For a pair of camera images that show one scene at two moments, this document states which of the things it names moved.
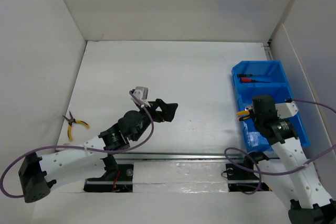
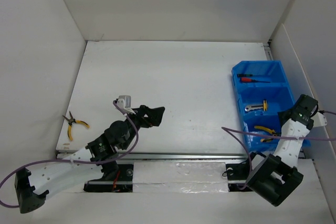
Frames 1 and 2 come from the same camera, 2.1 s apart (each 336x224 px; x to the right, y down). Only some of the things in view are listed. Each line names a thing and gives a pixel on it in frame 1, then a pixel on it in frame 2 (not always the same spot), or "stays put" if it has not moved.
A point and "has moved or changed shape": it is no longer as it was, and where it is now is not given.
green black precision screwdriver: x=244 y=75 stays put
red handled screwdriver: x=249 y=80 stays put
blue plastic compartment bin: x=263 y=78 stays put
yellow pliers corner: x=243 y=113 has moved or changed shape
